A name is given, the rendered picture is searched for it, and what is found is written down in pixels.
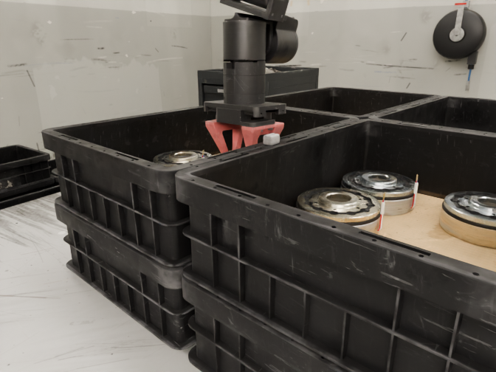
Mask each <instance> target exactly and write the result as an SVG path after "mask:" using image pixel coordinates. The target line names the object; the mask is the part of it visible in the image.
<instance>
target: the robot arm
mask: <svg viewBox="0 0 496 372"><path fill-rule="evenodd" d="M241 1H244V2H246V3H249V4H246V3H243V2H241ZM220 3H221V4H225V5H227V6H230V7H234V8H235V9H238V10H242V11H244V12H247V13H251V14H253V15H250V14H245V13H235V15H234V16H233V17H232V18H229V19H224V21H223V67H224V100H215V101H206V102H204V111H216V119H215V120H208V121H205V123H206V127H207V130H208V131H209V132H210V135H211V136H212V138H213V140H214V141H215V143H216V144H217V146H218V149H219V150H220V152H221V153H224V152H228V149H227V145H226V142H225V141H224V137H223V134H222V131H226V130H231V129H232V150H235V149H239V148H241V143H242V139H243V137H244V143H245V146H246V147H247V146H249V145H254V144H258V138H259V136H260V135H263V134H271V133H275V134H279V135H280V133H281V131H282V130H283V127H284V123H279V122H275V120H272V113H275V114H285V113H286V104H285V103H271V102H265V72H266V63H287V62H289V61H290V60H291V59H293V57H294V56H295V54H296V52H297V49H298V36H297V33H296V31H297V26H298V20H297V19H295V17H289V16H287V15H285V14H286V9H287V7H288V3H289V0H220Z"/></svg>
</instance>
